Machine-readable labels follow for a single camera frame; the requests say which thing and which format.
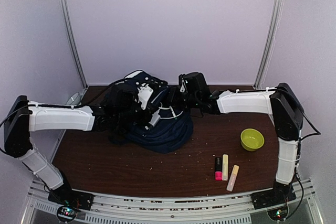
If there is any right aluminium frame post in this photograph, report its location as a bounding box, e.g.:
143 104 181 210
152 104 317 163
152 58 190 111
254 0 284 89

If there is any navy blue student backpack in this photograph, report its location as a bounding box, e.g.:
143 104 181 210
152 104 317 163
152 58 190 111
102 70 194 154

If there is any yellow highlighter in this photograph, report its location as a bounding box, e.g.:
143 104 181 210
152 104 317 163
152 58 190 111
222 154 228 181

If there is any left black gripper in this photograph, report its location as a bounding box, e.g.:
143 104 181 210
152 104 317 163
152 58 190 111
115 102 158 126

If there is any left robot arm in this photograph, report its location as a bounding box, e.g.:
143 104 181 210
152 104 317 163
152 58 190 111
1 95 126 205

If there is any front aluminium rail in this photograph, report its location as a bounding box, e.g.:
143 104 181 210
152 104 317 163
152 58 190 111
19 179 327 223

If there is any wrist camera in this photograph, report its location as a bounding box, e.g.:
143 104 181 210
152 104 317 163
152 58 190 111
179 74 187 93
134 82 153 110

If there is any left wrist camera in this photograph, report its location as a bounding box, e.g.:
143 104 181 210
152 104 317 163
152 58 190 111
134 82 153 110

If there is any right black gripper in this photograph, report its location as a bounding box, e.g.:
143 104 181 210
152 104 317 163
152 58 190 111
162 87 200 111

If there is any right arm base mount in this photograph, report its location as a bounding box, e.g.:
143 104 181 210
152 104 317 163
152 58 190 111
251 189 296 222

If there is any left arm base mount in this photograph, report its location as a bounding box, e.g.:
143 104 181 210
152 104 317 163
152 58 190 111
48 191 94 223

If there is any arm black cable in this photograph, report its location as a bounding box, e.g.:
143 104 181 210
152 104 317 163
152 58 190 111
70 70 143 109
283 87 322 219

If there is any pink black highlighter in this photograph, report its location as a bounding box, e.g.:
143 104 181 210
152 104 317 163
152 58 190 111
214 157 222 181

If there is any lime green plastic bowl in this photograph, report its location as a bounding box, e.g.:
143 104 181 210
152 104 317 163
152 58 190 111
240 129 265 152

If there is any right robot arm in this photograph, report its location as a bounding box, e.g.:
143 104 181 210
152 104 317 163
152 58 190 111
165 72 304 204

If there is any aluminium frame post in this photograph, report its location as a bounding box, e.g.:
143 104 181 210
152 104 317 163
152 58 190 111
60 0 88 89
254 0 284 89

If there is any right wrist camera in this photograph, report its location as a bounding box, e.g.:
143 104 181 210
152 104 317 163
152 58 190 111
179 74 187 93

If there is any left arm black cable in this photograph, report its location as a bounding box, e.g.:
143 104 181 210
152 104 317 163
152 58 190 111
70 70 143 109

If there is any light blue bowl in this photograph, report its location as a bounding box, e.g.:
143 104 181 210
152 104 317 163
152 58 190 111
66 92 82 105

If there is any pale orange highlighter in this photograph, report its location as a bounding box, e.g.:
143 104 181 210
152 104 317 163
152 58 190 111
226 165 239 191

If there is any left aluminium frame post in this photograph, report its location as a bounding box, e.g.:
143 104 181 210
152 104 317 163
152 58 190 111
60 0 88 89

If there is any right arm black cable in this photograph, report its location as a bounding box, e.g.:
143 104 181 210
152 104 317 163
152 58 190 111
283 87 322 219

